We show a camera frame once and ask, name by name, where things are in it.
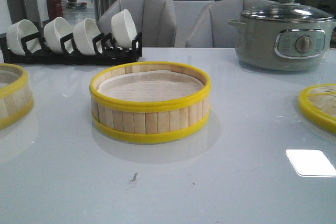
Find white bowl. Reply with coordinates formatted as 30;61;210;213
111;9;137;48
44;17;72;54
73;18;101;56
6;19;38;56

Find glass pot lid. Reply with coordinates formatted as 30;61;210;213
241;0;334;22

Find grey chair left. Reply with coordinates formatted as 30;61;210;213
98;0;177;47

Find white bowl far left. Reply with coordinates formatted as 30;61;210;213
6;19;38;56

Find green electric cooking pot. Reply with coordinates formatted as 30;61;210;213
228;17;335;71

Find bamboo steamer basket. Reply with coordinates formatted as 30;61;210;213
1;63;34;129
89;61;211;144

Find white bowl rightmost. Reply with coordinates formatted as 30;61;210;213
111;9;137;48

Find white steamer liner cloth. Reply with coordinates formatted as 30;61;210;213
98;70;204;102

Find black dish rack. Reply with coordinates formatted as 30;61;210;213
1;32;142;66

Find grey chair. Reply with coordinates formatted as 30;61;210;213
98;0;177;47
185;0;273;48

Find grey chair right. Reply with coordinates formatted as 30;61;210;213
185;0;273;48

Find red bin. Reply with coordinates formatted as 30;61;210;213
46;0;63;21

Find woven bamboo steamer lid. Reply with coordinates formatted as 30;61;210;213
298;83;335;133

